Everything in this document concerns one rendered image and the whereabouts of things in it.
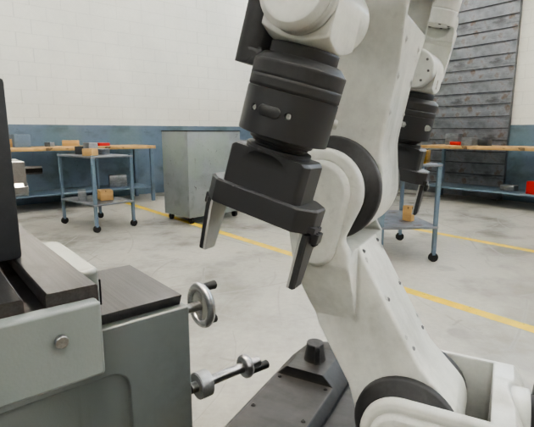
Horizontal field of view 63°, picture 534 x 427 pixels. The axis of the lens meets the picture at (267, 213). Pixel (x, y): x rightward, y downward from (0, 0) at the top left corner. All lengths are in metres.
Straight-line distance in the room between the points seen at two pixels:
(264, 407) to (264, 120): 0.60
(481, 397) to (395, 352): 0.21
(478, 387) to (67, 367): 0.61
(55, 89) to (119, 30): 1.44
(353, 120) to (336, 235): 0.15
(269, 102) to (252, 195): 0.09
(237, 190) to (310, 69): 0.13
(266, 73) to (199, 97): 8.29
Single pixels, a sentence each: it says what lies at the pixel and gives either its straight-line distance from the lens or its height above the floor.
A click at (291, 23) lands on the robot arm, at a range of 0.38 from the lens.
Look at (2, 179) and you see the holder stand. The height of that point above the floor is 1.04.
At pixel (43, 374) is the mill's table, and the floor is 0.89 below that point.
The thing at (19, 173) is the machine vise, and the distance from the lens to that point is 1.11.
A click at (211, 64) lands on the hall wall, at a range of 8.90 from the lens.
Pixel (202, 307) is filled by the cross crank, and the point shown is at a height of 0.65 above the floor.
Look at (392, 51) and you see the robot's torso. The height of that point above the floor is 1.18.
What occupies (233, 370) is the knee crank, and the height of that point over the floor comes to 0.54.
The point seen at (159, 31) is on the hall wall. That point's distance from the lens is 8.47.
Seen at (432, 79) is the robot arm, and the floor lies 1.17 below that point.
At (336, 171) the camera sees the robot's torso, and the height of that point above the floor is 1.04.
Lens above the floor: 1.08
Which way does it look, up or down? 10 degrees down
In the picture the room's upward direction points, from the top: straight up
